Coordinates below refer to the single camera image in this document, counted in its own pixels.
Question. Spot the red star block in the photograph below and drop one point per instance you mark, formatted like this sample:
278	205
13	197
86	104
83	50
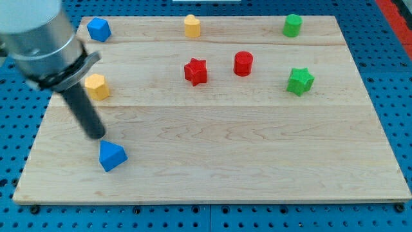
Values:
196	71

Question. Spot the yellow heart block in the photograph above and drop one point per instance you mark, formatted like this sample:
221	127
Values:
192	26

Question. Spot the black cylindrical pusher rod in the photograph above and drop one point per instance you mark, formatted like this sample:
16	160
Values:
83	110

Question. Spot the green cylinder block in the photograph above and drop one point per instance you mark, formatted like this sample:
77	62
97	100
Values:
292	25

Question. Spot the yellow hexagon block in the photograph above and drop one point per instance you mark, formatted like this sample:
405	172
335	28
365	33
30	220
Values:
97	87

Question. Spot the red tape strip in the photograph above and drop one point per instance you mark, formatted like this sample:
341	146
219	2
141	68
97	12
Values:
399	20

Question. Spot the blue triangle block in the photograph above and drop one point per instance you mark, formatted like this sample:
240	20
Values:
111	155

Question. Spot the blue cube block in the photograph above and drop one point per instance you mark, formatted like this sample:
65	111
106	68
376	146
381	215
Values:
99	29

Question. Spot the green star block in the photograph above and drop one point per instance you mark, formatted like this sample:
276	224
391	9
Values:
300	81

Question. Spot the wooden board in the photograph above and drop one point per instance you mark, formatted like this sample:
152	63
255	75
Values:
232	140

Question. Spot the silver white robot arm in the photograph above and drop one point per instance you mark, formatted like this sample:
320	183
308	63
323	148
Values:
42	41

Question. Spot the red cylinder block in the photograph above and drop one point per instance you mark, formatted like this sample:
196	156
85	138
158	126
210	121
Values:
243	61

